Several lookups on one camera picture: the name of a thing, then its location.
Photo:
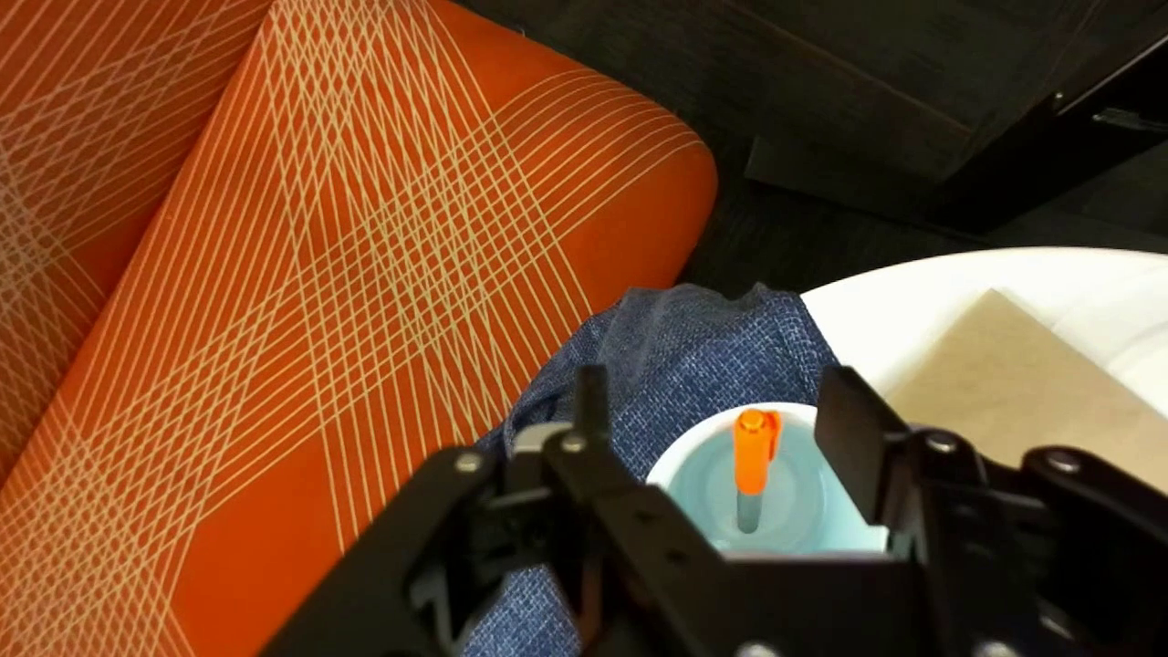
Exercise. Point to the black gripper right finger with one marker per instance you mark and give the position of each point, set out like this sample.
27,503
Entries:
972,533

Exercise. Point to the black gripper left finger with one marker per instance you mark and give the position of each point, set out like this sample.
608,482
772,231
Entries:
633,550

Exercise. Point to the teal plastic cup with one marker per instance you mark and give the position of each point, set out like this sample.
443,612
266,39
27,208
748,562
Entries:
696,514

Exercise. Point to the large brown paper napkin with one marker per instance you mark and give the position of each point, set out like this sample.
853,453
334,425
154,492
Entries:
1007,376

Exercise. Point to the blue denim cloth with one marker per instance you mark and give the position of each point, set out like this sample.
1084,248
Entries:
696,352

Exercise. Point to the orange patterned sofa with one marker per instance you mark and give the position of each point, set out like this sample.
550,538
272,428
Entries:
305,241

